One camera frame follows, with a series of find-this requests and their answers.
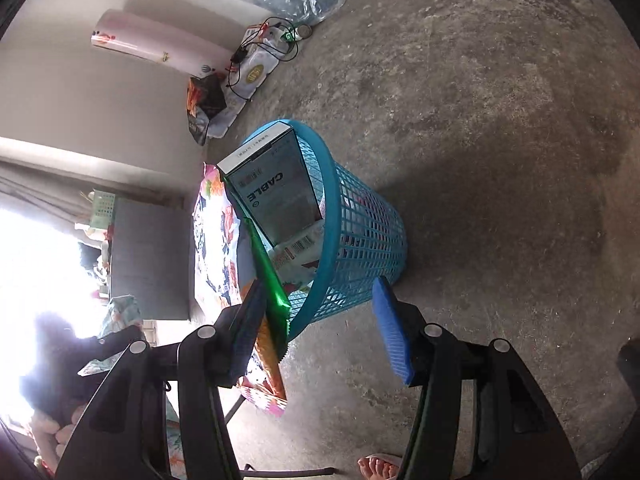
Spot black charger cables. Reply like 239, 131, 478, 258
225, 17, 313, 101

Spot green snack packet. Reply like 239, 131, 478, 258
240, 210, 292, 346

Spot green plastic basket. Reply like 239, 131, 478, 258
90, 190, 118, 231

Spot person's bare foot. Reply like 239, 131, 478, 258
357, 452, 403, 480

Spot blue plastic basket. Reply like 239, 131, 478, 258
235, 120, 408, 341

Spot orange snack packet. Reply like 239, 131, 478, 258
237, 320, 290, 417

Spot grey white carton box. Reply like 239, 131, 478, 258
216, 120, 325, 248

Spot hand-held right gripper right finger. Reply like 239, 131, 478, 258
372, 276, 583, 480

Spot pink patterned roll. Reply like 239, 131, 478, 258
91, 9, 221, 80

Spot grey cabinet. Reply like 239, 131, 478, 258
110, 196, 196, 322

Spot dark clothes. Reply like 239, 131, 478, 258
20, 310, 146, 426

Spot black metal table leg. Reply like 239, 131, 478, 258
225, 395, 336, 480

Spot black orange snack bag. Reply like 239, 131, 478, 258
186, 74, 228, 146

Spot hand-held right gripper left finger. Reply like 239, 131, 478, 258
55, 280, 268, 480

